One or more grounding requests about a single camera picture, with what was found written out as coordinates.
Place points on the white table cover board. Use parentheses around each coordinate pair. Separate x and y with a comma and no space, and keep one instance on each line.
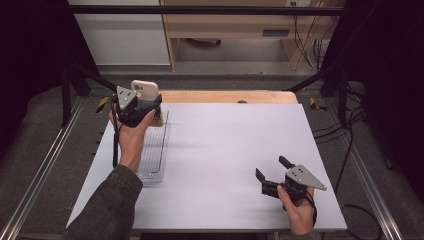
(226,150)

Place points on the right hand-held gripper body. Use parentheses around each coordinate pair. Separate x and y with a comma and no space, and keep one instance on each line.
(301,180)

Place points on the person's left hand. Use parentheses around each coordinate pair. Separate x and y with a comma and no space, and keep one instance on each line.
(131,143)

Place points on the aluminium frame rail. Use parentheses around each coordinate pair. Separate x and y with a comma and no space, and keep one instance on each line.
(36,180)
(373,193)

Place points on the black metal stand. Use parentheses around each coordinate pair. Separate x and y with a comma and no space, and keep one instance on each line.
(68,90)
(341,86)

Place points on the clear plastic storage bin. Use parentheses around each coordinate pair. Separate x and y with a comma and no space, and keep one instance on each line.
(156,150)

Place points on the person's right hand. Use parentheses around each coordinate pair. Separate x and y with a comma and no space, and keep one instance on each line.
(300,216)

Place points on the grey desk slot plate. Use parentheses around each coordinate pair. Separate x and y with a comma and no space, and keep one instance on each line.
(276,32)

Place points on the black horizontal frame bar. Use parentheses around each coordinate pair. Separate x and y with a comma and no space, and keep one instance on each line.
(200,10)

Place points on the yellow black tape strip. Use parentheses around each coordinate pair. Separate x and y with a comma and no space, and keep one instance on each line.
(313,104)
(102,104)

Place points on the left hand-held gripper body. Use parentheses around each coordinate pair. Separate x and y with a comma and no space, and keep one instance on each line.
(128,110)

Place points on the white partition panel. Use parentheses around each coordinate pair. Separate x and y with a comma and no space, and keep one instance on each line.
(123,40)

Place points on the beige smartphone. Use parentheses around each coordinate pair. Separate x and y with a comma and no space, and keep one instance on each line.
(146,88)

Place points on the white wall socket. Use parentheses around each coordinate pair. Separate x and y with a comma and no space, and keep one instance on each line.
(293,3)

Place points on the black curtain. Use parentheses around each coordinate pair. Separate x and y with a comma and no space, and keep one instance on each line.
(30,66)
(383,66)

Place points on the light wooden desk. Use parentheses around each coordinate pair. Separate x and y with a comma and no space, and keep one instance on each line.
(230,20)

